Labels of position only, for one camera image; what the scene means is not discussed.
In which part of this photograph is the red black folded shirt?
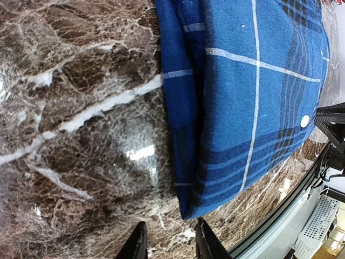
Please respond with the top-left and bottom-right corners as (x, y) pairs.
(323, 0), (344, 5)

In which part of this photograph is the dark blue plaid shirt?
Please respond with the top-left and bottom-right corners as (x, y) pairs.
(155, 1), (330, 220)

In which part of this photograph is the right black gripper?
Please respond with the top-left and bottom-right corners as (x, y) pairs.
(314, 103), (344, 171)

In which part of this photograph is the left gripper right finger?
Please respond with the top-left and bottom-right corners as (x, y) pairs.
(195, 217), (232, 259)

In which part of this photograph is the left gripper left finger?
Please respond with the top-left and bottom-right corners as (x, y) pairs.
(115, 221), (148, 259)

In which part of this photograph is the perforated metal panel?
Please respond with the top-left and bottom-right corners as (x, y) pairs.
(294, 195), (340, 259)

